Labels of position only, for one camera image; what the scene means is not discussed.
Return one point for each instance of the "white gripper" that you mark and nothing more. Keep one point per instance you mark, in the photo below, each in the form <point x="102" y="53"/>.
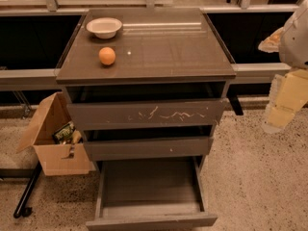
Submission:
<point x="295" y="41"/>

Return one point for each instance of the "grey bottom drawer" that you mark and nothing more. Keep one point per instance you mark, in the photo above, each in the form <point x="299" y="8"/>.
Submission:
<point x="150" y="194"/>

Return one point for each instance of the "grey drawer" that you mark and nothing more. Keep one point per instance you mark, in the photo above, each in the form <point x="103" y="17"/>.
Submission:
<point x="148" y="105"/>
<point x="142" y="143"/>
<point x="150" y="194"/>

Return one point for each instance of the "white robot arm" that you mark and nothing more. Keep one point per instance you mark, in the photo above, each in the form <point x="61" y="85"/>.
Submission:
<point x="293" y="48"/>

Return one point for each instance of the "dark grey drawer cabinet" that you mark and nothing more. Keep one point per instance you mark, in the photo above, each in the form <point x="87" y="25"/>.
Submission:
<point x="158" y="46"/>

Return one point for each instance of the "grey top drawer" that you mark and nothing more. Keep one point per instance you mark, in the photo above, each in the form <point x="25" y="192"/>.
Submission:
<point x="148" y="105"/>

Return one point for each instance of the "grey middle drawer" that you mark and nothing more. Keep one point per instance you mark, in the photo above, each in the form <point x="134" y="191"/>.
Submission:
<point x="142" y="143"/>

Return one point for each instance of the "orange fruit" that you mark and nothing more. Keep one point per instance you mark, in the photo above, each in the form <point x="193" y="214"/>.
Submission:
<point x="107" y="56"/>

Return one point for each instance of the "white bowl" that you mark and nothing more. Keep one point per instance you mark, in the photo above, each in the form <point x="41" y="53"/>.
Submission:
<point x="105" y="27"/>

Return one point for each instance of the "green snack packet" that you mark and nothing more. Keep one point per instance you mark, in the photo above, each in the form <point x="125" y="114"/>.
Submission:
<point x="64" y="134"/>

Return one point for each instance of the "open cardboard box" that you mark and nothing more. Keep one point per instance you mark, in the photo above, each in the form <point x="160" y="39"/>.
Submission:
<point x="51" y="115"/>

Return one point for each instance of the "grey metal railing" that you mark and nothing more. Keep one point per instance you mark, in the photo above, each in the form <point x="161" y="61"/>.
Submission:
<point x="45" y="79"/>

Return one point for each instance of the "black table leg frame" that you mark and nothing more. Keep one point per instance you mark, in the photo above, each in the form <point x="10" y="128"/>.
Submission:
<point x="22" y="209"/>

